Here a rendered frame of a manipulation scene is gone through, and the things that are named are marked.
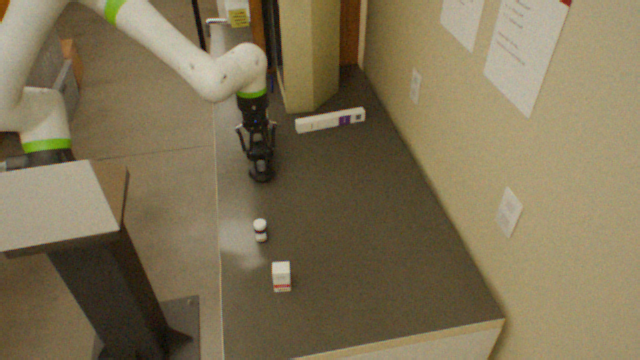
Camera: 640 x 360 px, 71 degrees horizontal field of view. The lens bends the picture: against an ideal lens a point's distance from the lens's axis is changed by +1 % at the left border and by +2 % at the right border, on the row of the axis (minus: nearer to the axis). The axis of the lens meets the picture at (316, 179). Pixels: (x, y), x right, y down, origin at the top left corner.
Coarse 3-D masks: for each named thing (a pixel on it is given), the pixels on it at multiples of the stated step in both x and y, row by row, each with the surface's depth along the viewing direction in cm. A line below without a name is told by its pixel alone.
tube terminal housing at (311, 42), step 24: (288, 0) 154; (312, 0) 156; (336, 0) 169; (288, 24) 159; (312, 24) 162; (336, 24) 176; (288, 48) 165; (312, 48) 167; (336, 48) 182; (288, 72) 171; (312, 72) 174; (336, 72) 190; (288, 96) 178; (312, 96) 180
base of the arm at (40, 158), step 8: (32, 152) 130; (40, 152) 130; (48, 152) 131; (56, 152) 132; (64, 152) 134; (72, 152) 138; (8, 160) 131; (16, 160) 131; (24, 160) 131; (32, 160) 130; (40, 160) 130; (48, 160) 130; (56, 160) 131; (64, 160) 134; (72, 160) 136; (0, 168) 131; (8, 168) 130; (16, 168) 130; (24, 168) 131
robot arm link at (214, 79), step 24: (144, 0) 122; (120, 24) 120; (144, 24) 118; (168, 24) 120; (168, 48) 117; (192, 48) 117; (192, 72) 115; (216, 72) 114; (240, 72) 119; (216, 96) 116
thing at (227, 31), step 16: (208, 0) 182; (224, 0) 182; (240, 0) 182; (256, 0) 183; (208, 16) 186; (224, 16) 186; (240, 16) 187; (256, 16) 187; (224, 32) 191; (240, 32) 191; (256, 32) 191; (208, 48) 195; (224, 48) 196
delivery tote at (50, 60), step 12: (48, 36) 323; (48, 48) 324; (60, 48) 349; (36, 60) 301; (48, 60) 322; (60, 60) 347; (36, 72) 306; (48, 72) 321; (36, 84) 312; (48, 84) 319
